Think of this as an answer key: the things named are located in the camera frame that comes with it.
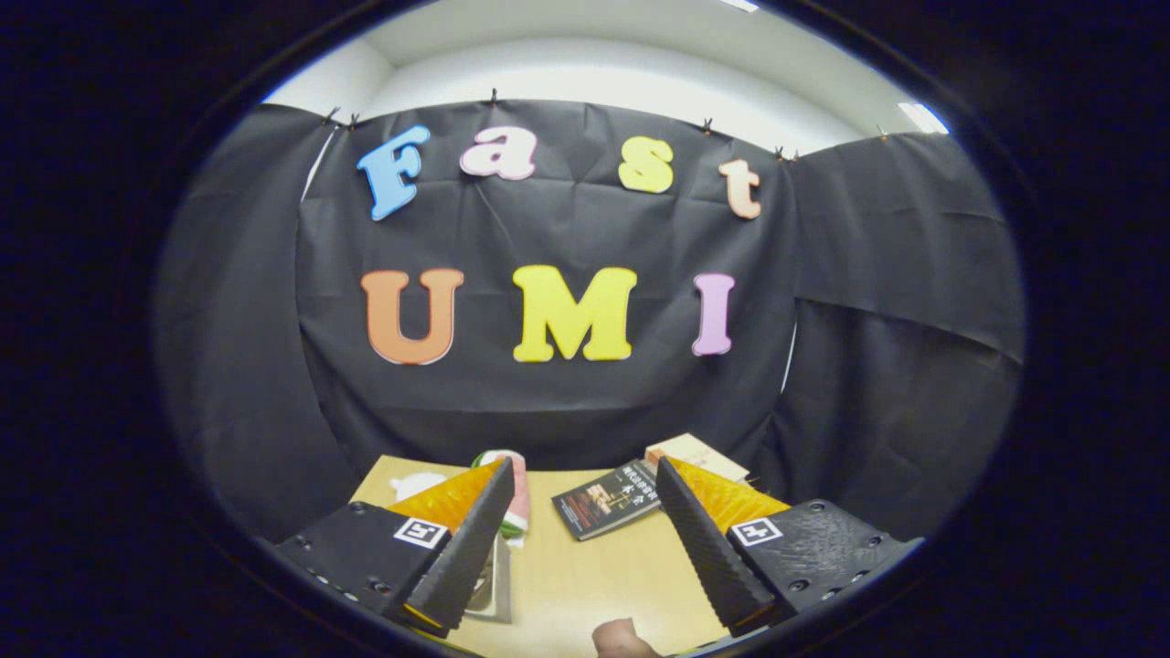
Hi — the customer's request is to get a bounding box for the beige paperback book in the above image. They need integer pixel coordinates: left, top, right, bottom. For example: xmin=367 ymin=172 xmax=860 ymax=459
xmin=644 ymin=433 xmax=751 ymax=483

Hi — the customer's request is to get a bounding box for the black cover book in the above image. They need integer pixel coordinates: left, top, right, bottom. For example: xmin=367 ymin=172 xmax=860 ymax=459
xmin=552 ymin=460 xmax=662 ymax=542

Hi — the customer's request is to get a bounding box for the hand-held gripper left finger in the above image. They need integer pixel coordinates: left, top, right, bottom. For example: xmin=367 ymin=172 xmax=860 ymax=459
xmin=274 ymin=457 xmax=516 ymax=639

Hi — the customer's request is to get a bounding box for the watermelon slice plush toy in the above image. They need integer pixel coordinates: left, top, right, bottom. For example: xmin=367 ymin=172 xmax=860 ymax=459
xmin=473 ymin=449 xmax=532 ymax=541

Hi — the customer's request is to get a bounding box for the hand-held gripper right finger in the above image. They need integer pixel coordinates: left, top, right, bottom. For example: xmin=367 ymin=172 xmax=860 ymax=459
xmin=655 ymin=456 xmax=924 ymax=639

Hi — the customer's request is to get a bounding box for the white plush toy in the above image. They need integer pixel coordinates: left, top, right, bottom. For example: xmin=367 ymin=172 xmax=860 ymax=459
xmin=391 ymin=472 xmax=449 ymax=502

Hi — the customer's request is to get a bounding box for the foldable fabric storage box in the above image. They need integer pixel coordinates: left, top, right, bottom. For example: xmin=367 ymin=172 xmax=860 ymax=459
xmin=464 ymin=533 xmax=514 ymax=625

